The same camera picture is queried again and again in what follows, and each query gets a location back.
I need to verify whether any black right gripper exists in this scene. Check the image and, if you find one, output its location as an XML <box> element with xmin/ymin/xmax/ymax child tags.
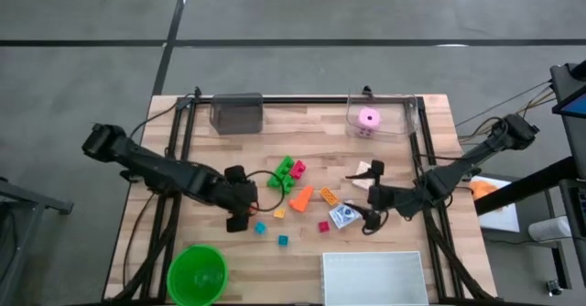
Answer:
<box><xmin>343</xmin><ymin>159</ymin><xmax>418</xmax><ymax>233</ymax></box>

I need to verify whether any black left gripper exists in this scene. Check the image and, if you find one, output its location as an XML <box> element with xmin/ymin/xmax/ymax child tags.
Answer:
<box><xmin>213</xmin><ymin>164</ymin><xmax>259</xmax><ymax>234</ymax></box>

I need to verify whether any orange print card box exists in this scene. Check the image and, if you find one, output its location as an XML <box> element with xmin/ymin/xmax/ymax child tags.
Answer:
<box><xmin>351</xmin><ymin>160</ymin><xmax>374</xmax><ymax>191</ymax></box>

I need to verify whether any blue playing cards box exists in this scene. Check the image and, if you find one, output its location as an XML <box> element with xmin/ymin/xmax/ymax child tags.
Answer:
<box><xmin>328</xmin><ymin>202</ymin><xmax>363</xmax><ymax>230</ymax></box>

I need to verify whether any orange toy brick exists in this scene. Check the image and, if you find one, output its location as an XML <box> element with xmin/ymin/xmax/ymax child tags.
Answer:
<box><xmin>319</xmin><ymin>186</ymin><xmax>341</xmax><ymax>207</ymax></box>

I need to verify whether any long green toy brick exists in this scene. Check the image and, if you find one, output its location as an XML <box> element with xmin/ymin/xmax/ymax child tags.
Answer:
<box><xmin>266</xmin><ymin>155</ymin><xmax>297</xmax><ymax>189</ymax></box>

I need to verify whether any orange wedge toy block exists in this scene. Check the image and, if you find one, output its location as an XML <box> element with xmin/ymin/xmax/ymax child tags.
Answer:
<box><xmin>288</xmin><ymin>185</ymin><xmax>316</xmax><ymax>214</ymax></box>

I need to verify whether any pink toy brick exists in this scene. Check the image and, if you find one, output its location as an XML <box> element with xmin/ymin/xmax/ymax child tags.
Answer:
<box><xmin>289</xmin><ymin>159</ymin><xmax>308</xmax><ymax>180</ymax></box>

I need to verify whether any pink foam die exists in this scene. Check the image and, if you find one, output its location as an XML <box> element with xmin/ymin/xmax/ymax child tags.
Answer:
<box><xmin>355</xmin><ymin>106</ymin><xmax>383</xmax><ymax>140</ymax></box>

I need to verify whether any white perforated basket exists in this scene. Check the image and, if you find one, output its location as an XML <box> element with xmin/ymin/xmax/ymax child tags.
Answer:
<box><xmin>321</xmin><ymin>250</ymin><xmax>430</xmax><ymax>306</ymax></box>

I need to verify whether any grey translucent bin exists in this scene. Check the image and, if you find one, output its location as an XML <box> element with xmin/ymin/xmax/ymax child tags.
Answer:
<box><xmin>209</xmin><ymin>92</ymin><xmax>266</xmax><ymax>136</ymax></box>

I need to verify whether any clear plastic bin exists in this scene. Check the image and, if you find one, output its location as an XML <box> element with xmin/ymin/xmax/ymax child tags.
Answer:
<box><xmin>345</xmin><ymin>93</ymin><xmax>418</xmax><ymax>138</ymax></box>

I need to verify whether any green plastic bucket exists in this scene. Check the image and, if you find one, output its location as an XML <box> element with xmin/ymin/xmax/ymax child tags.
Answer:
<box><xmin>166</xmin><ymin>244</ymin><xmax>229</xmax><ymax>306</ymax></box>

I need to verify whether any orange object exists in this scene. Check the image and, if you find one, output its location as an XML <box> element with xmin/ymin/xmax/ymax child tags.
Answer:
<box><xmin>469</xmin><ymin>180</ymin><xmax>503</xmax><ymax>202</ymax></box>

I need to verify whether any white paper sheet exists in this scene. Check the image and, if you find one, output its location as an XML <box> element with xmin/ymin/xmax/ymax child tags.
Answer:
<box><xmin>470</xmin><ymin>175</ymin><xmax>521</xmax><ymax>233</ymax></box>

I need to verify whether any black diagonal beam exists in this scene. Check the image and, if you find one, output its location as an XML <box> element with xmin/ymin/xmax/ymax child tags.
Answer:
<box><xmin>473</xmin><ymin>157</ymin><xmax>586</xmax><ymax>216</ymax></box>

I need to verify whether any black floor tape strip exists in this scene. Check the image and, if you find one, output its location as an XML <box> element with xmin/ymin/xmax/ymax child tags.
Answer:
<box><xmin>0</xmin><ymin>38</ymin><xmax>586</xmax><ymax>48</ymax></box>
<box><xmin>150</xmin><ymin>0</ymin><xmax>193</xmax><ymax>96</ymax></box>

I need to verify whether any paper towel roll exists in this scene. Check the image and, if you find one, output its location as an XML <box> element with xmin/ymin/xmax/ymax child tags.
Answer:
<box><xmin>528</xmin><ymin>215</ymin><xmax>573</xmax><ymax>243</ymax></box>

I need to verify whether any grey metal table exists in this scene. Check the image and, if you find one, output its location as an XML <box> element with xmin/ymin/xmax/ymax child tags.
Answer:
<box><xmin>0</xmin><ymin>176</ymin><xmax>74</xmax><ymax>298</ymax></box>

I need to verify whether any blue screen tablet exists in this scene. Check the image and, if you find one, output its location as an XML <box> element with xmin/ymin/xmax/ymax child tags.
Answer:
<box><xmin>551</xmin><ymin>83</ymin><xmax>586</xmax><ymax>119</ymax></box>

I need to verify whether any dark grey equipment stand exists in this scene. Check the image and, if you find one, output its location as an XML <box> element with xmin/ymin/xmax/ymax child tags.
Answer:
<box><xmin>548</xmin><ymin>60</ymin><xmax>586</xmax><ymax>179</ymax></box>

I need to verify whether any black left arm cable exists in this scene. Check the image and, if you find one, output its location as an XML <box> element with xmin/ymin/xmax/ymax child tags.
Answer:
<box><xmin>244</xmin><ymin>169</ymin><xmax>288</xmax><ymax>213</ymax></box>

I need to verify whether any yellow cable bundle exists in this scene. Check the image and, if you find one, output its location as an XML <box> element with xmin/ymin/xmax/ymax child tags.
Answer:
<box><xmin>455</xmin><ymin>82</ymin><xmax>556</xmax><ymax>145</ymax></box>

